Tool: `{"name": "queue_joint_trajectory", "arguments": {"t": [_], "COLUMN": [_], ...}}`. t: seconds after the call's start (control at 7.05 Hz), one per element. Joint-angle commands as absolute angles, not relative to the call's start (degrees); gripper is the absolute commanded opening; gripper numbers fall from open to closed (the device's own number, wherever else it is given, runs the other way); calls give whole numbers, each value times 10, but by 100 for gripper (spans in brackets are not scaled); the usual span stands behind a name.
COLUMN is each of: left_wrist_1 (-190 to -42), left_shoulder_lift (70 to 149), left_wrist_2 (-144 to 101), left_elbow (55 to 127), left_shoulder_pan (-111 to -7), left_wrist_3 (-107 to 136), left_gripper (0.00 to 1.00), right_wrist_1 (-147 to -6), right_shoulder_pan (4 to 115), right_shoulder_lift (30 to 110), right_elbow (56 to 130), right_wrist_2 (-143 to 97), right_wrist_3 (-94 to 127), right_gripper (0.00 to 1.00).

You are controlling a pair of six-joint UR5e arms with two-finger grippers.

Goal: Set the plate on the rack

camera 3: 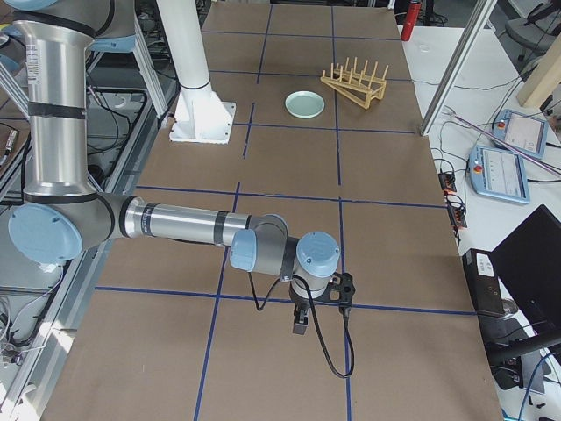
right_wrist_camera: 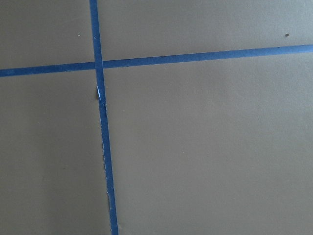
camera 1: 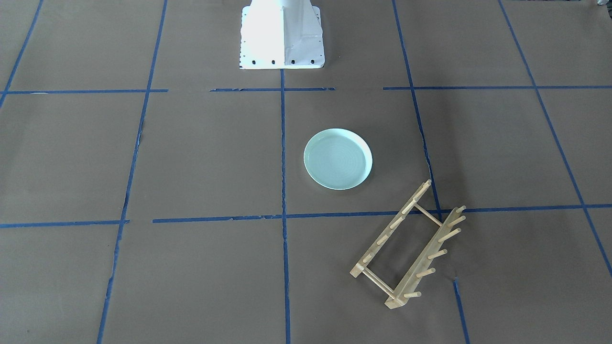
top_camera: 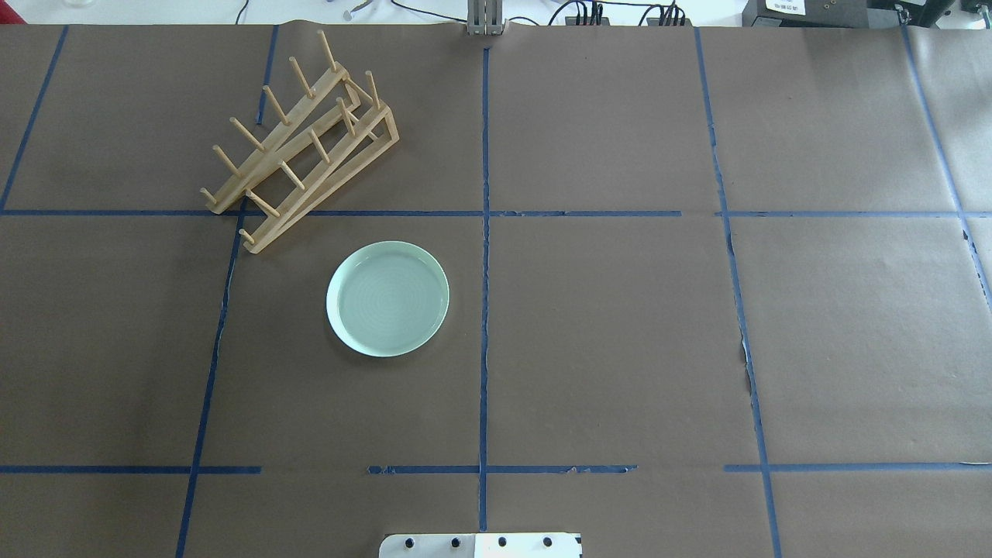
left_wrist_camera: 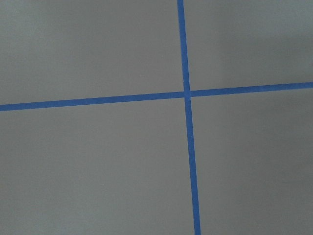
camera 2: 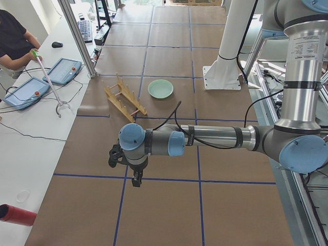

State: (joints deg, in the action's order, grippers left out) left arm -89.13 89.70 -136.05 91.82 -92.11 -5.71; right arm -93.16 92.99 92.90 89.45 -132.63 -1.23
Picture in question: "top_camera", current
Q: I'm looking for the light green ceramic plate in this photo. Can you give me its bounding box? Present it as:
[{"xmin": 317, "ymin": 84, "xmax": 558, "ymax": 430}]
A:
[{"xmin": 325, "ymin": 240, "xmax": 450, "ymax": 358}]

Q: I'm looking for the wooden plate rack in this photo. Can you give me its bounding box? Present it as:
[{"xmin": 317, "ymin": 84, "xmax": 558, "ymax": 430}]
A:
[{"xmin": 201, "ymin": 29, "xmax": 399, "ymax": 254}]

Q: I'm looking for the black power strip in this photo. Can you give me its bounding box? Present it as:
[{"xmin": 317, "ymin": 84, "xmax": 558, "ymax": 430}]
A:
[{"xmin": 548, "ymin": 1, "xmax": 692, "ymax": 27}]

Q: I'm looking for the black equipment box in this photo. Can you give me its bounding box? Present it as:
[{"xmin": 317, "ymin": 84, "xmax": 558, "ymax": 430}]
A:
[{"xmin": 741, "ymin": 1, "xmax": 902, "ymax": 29}]

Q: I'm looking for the grey aluminium profile post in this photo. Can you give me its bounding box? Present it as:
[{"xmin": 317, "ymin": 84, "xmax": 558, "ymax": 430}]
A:
[{"xmin": 465, "ymin": 0, "xmax": 505, "ymax": 36}]

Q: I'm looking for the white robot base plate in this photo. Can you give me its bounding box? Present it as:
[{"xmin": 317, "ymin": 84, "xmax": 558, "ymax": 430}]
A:
[{"xmin": 378, "ymin": 531, "xmax": 584, "ymax": 557}]

